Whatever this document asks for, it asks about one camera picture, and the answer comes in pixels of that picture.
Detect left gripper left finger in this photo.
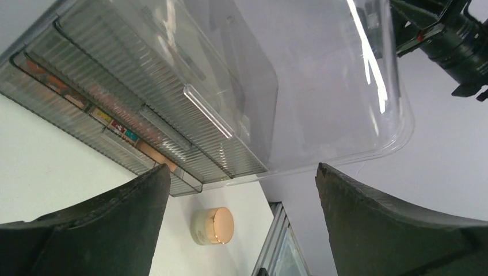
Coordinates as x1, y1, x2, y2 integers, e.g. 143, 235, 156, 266
1, 164, 171, 275

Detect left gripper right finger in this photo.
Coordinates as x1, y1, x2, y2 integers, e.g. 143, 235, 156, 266
315, 163, 487, 275

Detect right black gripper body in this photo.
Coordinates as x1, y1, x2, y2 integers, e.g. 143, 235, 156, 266
420, 1, 487, 98

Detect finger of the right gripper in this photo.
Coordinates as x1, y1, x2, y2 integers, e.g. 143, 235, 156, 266
390, 0, 467, 58

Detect clear acrylic organizer box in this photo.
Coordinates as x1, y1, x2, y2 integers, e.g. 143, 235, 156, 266
1, 1, 413, 197

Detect beige makeup sponge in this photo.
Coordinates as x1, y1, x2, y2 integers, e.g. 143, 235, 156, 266
136, 140, 177, 172

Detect clear eyeshadow palette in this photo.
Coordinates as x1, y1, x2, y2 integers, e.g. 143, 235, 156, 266
90, 108, 139, 145

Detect pink powder compact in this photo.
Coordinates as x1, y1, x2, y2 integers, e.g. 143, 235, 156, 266
14, 54, 92, 111

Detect gold round jar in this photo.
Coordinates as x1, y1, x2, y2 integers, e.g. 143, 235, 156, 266
190, 207, 235, 246

